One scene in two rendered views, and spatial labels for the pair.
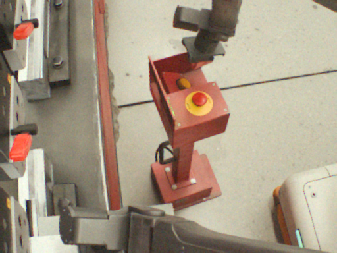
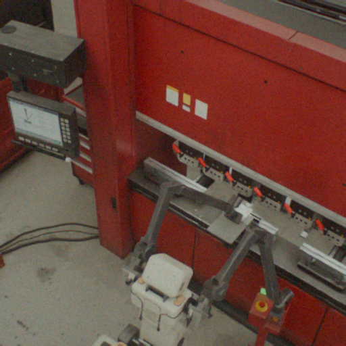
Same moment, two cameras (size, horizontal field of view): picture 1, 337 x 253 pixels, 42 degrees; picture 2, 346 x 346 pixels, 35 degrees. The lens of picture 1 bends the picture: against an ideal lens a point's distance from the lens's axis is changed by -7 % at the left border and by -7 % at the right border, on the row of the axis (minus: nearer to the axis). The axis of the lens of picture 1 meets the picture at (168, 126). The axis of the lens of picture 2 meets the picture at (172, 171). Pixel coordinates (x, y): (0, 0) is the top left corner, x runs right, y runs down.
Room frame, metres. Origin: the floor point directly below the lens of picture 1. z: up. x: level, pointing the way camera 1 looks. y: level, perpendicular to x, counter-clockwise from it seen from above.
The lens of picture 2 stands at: (1.48, -1.73, 3.65)
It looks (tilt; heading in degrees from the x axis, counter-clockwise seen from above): 45 degrees down; 135
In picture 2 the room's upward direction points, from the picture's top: 2 degrees clockwise
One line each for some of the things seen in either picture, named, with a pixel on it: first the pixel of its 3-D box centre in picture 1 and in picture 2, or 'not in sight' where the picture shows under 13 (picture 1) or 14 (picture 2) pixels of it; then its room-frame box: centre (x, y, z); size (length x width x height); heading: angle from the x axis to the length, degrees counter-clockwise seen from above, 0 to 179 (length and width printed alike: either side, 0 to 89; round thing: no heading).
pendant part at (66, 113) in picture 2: not in sight; (46, 122); (-0.97, -0.44, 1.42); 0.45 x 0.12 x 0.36; 24
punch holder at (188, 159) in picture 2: not in sight; (190, 151); (-0.30, 0.18, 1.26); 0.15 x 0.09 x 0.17; 10
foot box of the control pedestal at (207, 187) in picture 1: (186, 178); not in sight; (0.64, -0.08, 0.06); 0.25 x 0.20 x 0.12; 111
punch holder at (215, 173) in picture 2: not in sight; (217, 165); (-0.10, 0.21, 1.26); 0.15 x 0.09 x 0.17; 10
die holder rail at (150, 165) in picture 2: not in sight; (174, 179); (-0.42, 0.16, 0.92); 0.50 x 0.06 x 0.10; 10
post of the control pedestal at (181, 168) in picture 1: (183, 148); (260, 340); (0.63, -0.05, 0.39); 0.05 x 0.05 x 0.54; 21
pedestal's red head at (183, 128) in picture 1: (188, 95); (268, 311); (0.63, -0.05, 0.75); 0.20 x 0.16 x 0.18; 21
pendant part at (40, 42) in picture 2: not in sight; (45, 99); (-1.05, -0.38, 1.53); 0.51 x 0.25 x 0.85; 24
